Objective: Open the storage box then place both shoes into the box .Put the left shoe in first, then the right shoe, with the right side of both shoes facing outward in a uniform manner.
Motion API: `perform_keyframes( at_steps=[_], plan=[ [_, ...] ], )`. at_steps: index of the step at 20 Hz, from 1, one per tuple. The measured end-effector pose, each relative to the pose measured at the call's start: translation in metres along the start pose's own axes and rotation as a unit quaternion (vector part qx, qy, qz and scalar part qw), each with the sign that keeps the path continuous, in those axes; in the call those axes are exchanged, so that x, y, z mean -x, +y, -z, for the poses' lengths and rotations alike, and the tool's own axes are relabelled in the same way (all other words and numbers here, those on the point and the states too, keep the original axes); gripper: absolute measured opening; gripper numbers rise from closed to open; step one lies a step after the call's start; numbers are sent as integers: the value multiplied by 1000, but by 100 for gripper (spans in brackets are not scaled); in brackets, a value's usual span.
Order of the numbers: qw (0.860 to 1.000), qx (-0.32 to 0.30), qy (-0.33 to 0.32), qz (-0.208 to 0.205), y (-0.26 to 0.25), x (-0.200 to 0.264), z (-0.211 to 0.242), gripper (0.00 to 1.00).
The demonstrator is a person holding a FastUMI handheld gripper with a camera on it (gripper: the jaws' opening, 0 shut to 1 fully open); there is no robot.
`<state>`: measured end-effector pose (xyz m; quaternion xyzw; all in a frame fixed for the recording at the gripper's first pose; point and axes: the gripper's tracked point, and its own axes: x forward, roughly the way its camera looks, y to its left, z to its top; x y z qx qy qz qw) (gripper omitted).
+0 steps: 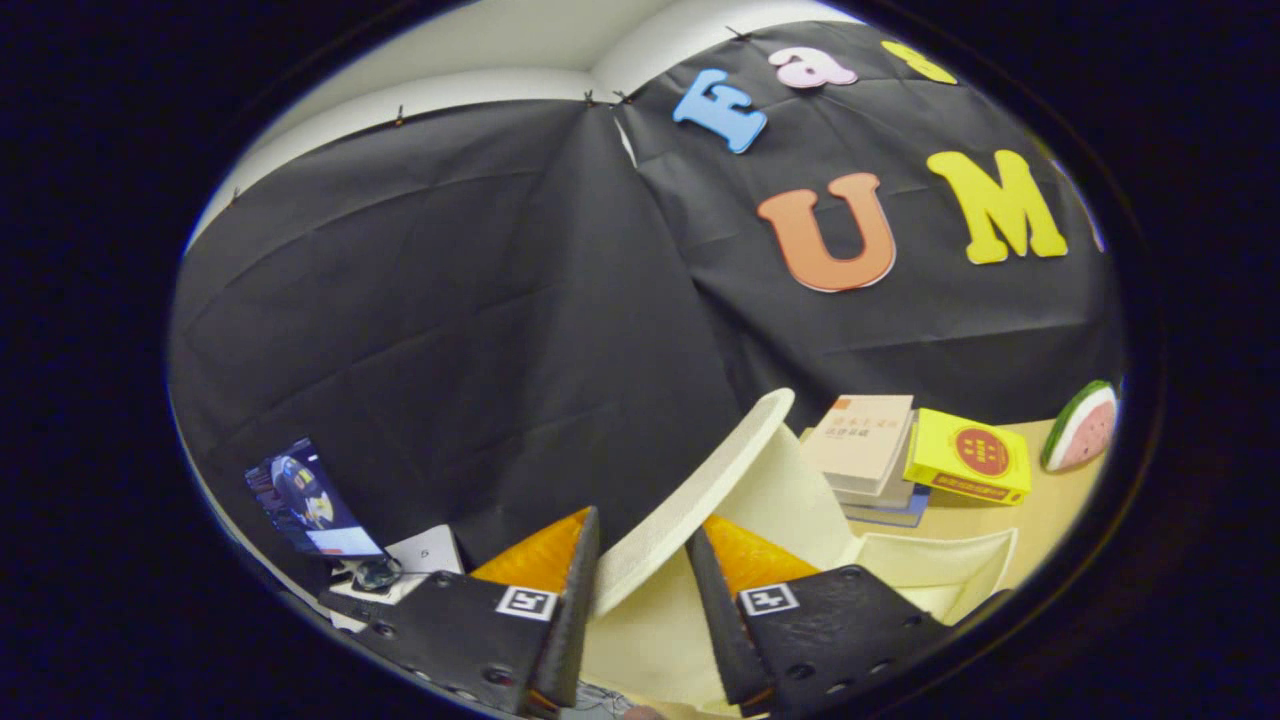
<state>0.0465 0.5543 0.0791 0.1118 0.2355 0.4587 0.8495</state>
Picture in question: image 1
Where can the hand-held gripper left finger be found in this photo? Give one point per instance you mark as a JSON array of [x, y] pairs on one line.
[[575, 620]]

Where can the black backdrop cloth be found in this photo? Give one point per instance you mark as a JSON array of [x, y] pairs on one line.
[[450, 300]]

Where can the watermelon slice plush toy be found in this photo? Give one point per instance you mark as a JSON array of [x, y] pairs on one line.
[[1082, 428]]

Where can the yellow book with red circle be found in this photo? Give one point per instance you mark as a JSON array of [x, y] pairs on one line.
[[968, 457]]

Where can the blue book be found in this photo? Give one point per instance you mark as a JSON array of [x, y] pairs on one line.
[[895, 517]]

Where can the white flat device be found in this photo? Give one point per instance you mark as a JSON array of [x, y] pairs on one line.
[[425, 555]]

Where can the cream storage box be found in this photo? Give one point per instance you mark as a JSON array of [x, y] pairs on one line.
[[780, 490]]

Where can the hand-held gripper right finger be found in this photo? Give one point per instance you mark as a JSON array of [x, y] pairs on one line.
[[715, 620]]

